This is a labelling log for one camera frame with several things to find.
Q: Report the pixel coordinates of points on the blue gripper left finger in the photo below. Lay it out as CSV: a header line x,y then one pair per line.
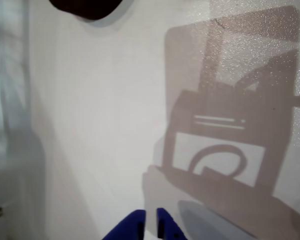
x,y
132,227

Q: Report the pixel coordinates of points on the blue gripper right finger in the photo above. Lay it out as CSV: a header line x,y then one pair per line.
x,y
167,227

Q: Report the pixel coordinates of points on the black tape roll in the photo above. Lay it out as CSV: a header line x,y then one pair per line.
x,y
85,8

